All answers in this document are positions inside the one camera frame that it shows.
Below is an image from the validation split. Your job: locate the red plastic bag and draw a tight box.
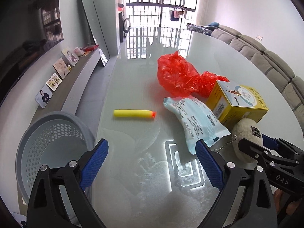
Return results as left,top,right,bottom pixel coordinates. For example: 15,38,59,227
157,51,229,98

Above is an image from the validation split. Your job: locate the photo frame collage white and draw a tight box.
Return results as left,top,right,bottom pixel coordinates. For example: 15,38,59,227
46,73,62,92

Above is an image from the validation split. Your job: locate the photo frame man portrait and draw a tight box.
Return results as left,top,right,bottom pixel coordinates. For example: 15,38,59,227
35,84,53,109

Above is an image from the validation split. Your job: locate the light blue wet-wipe packet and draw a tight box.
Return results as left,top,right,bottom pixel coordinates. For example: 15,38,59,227
163,96,230,155

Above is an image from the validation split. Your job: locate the photo frame child purple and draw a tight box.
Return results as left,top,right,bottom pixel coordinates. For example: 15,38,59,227
61,47,79,67

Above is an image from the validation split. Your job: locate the leaning full-length mirror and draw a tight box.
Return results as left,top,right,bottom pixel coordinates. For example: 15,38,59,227
81,0,110,67

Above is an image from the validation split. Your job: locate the photo frame pink baby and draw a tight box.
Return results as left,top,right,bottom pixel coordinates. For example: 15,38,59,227
53,58,70,79

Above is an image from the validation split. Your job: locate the grey wood tv console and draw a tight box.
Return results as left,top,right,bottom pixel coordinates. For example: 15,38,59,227
31,49,100,123

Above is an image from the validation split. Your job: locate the pink plush toy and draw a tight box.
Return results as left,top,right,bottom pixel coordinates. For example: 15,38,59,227
74,47,85,57

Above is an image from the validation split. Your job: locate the blue cushion on sofa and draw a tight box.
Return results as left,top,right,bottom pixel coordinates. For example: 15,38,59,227
209,22,219,27

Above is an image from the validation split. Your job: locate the beige plush ball keychain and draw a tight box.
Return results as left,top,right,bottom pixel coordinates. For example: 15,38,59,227
231,118,263,164

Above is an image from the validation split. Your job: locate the grey perforated trash basket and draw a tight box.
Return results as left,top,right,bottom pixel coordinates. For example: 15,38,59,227
15,111,95,203

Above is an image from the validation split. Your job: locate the yellow cardboard box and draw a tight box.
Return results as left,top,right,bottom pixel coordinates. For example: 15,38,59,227
206,80,268,130

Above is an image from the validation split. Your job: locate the person's right hand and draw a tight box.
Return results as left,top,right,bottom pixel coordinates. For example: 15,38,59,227
272,189,302,215

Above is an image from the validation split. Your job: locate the red pouch on shelf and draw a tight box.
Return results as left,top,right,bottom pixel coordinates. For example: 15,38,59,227
84,45,99,51

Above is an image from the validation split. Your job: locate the black window security grille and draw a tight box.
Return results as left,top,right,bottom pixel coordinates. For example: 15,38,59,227
125,0,198,29

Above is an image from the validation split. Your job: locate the wall-mounted black television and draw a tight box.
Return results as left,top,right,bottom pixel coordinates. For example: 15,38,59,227
1,0,63,101

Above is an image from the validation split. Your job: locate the yellow foam dart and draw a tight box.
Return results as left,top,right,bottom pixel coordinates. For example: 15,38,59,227
113,110,156,119

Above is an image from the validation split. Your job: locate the grey sectional sofa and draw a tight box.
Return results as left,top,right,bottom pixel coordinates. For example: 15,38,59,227
202,25,303,128

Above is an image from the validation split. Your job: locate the checkered blanket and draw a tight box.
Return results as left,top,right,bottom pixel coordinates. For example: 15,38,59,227
186,23,212,35

